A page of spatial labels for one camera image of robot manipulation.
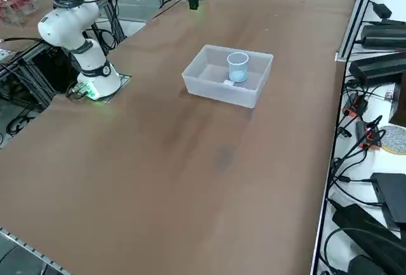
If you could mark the white paper label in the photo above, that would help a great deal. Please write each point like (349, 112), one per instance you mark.
(228, 82)

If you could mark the metal base plate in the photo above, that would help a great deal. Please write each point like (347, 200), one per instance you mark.
(123, 79)

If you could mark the silver aluminium table rail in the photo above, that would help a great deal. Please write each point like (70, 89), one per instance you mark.
(330, 160)

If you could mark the round glitter coaster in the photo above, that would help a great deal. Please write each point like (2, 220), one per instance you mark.
(395, 140)

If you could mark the blue pencil holder cup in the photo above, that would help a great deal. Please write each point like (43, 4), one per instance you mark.
(238, 75)

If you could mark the black aluminium frame cart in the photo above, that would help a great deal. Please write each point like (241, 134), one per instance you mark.
(35, 75)

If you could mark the clear rack with red items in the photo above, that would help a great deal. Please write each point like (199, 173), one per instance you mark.
(16, 5)

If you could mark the clear plastic box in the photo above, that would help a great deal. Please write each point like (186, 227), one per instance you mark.
(219, 92)

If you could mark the serrated metal rail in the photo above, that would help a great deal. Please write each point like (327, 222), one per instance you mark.
(28, 251)

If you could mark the flat black box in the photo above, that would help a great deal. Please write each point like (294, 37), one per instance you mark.
(391, 198)

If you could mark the dark brown box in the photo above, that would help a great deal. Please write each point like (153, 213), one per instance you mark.
(400, 103)

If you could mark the small black power adapter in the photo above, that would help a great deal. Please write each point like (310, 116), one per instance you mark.
(382, 9)

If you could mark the orange and black connector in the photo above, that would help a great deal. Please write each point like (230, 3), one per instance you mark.
(368, 135)
(356, 105)

